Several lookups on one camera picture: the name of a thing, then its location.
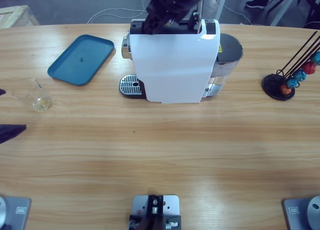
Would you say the red coffee capsule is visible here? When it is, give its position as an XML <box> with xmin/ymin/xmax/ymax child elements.
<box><xmin>302</xmin><ymin>62</ymin><xmax>317</xmax><ymax>75</ymax></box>

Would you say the metal grid drip tray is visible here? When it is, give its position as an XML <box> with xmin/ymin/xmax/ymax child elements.
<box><xmin>118</xmin><ymin>74</ymin><xmax>146</xmax><ymax>100</ymax></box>

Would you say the short white floor cable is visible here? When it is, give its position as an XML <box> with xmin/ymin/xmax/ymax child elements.
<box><xmin>222</xmin><ymin>5</ymin><xmax>252</xmax><ymax>25</ymax></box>

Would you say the white metal post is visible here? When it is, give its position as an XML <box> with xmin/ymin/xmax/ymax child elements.
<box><xmin>214</xmin><ymin>0</ymin><xmax>230</xmax><ymax>22</ymax></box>

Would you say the silver coffee machine lever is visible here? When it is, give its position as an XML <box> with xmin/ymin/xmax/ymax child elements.
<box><xmin>189</xmin><ymin>0</ymin><xmax>206</xmax><ymax>33</ymax></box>

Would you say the light wooden crate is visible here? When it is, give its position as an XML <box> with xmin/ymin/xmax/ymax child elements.
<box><xmin>0</xmin><ymin>5</ymin><xmax>41</xmax><ymax>29</ymax></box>

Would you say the white slanted frame leg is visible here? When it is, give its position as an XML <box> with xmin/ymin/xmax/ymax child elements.
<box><xmin>270</xmin><ymin>0</ymin><xmax>301</xmax><ymax>27</ymax></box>

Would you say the long white floor cable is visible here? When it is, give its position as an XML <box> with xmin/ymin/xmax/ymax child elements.
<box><xmin>87</xmin><ymin>0</ymin><xmax>220</xmax><ymax>24</ymax></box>

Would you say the black wire capsule stand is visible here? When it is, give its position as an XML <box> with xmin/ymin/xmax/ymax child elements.
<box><xmin>261</xmin><ymin>31</ymin><xmax>320</xmax><ymax>101</ymax></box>

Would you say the arm grey base plate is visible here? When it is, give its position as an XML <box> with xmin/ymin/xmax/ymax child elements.
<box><xmin>282</xmin><ymin>195</ymin><xmax>320</xmax><ymax>230</ymax></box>
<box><xmin>0</xmin><ymin>195</ymin><xmax>32</xmax><ymax>230</ymax></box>

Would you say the black sneaker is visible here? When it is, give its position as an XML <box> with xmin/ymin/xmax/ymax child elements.
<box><xmin>245</xmin><ymin>0</ymin><xmax>266</xmax><ymax>10</ymax></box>

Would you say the teal plastic serving tray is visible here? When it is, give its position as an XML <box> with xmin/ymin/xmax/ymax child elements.
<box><xmin>47</xmin><ymin>34</ymin><xmax>116</xmax><ymax>87</ymax></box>

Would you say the black chair frame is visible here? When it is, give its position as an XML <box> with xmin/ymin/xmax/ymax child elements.
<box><xmin>297</xmin><ymin>0</ymin><xmax>320</xmax><ymax>23</ymax></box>

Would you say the clear drinking glass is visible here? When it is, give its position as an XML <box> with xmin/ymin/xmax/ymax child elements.
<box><xmin>11</xmin><ymin>77</ymin><xmax>55</xmax><ymax>113</ymax></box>

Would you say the white capsule coffee machine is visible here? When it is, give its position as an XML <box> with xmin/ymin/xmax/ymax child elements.
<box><xmin>118</xmin><ymin>18</ymin><xmax>223</xmax><ymax>105</ymax></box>

